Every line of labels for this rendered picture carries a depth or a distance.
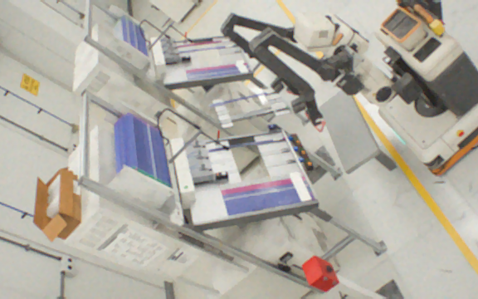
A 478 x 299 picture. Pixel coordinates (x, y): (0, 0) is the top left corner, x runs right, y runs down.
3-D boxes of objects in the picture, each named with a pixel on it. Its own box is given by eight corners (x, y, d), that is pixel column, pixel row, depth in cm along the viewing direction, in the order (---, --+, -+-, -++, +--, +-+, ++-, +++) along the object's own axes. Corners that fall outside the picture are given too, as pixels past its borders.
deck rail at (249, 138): (281, 135, 322) (282, 129, 318) (282, 138, 321) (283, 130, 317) (177, 151, 310) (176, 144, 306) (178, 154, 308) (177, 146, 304)
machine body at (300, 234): (311, 198, 370) (259, 164, 334) (346, 270, 318) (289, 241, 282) (253, 246, 391) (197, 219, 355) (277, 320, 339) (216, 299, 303)
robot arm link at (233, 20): (228, 10, 248) (224, 8, 257) (221, 36, 252) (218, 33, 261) (304, 31, 261) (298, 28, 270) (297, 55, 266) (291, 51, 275)
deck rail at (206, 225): (316, 207, 271) (318, 199, 267) (318, 209, 270) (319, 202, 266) (194, 229, 259) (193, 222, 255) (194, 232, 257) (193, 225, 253)
